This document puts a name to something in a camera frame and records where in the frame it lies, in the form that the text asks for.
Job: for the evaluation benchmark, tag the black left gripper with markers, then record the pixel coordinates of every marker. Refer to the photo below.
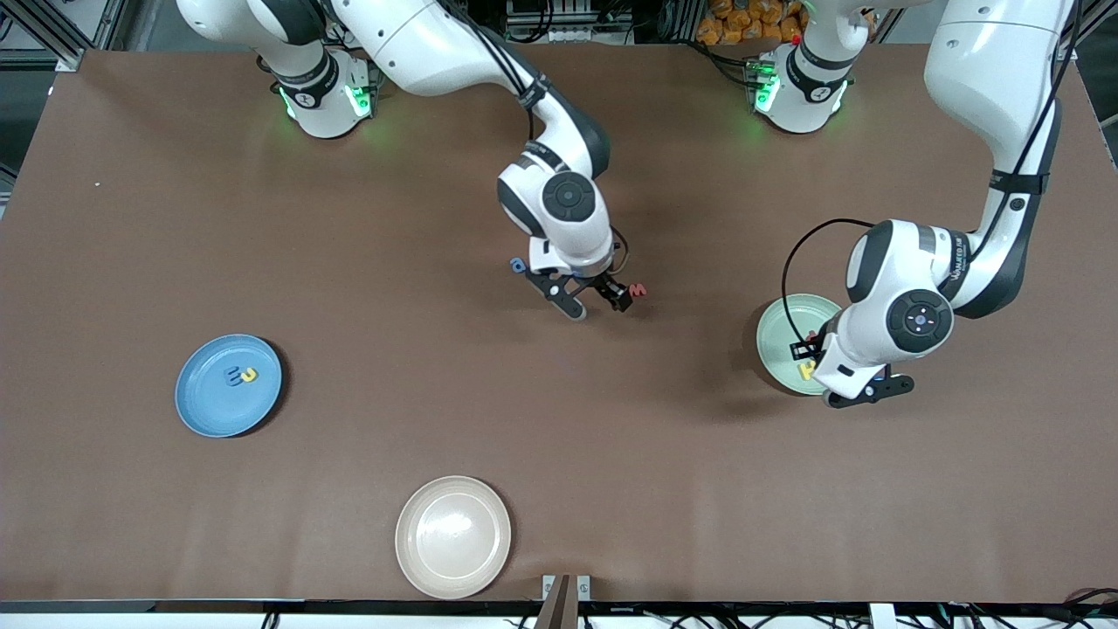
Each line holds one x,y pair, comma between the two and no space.
805,350

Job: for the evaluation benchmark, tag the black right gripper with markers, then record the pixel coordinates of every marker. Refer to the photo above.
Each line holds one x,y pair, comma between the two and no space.
604,285

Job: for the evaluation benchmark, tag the yellow capital letter H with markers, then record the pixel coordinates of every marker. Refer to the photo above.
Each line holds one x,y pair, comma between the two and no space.
804,370

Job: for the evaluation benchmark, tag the red lowercase letter w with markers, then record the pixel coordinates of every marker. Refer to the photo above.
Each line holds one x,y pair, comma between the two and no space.
639,290

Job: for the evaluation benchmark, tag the blue lowercase letter m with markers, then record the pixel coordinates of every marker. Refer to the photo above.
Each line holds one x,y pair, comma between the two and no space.
232,377

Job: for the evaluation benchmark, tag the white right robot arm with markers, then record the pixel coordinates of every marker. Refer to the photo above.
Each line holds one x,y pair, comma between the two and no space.
419,44

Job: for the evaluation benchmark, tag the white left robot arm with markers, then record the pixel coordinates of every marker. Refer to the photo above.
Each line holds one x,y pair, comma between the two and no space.
987,70

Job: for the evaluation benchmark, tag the pale green plate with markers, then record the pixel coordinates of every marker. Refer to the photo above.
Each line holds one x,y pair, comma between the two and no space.
773,341

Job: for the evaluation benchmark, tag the brown table cover sheet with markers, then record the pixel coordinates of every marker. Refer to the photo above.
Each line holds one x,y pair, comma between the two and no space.
559,454

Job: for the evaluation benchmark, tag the beige plate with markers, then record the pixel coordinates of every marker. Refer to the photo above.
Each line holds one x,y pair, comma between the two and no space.
452,537

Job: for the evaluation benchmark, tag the orange snack bag pile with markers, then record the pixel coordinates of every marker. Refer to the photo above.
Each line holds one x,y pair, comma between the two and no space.
742,22

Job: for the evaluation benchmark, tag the blue plate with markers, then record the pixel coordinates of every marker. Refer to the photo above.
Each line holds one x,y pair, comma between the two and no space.
218,411

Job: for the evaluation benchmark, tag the metal mounting bracket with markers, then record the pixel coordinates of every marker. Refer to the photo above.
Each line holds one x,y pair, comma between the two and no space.
583,587

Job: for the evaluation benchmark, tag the brown camera stand pole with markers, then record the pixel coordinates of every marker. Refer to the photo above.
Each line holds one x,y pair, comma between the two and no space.
555,611

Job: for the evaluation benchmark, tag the aluminium frame post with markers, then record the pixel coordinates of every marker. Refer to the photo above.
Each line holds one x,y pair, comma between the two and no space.
68,59
1087,26

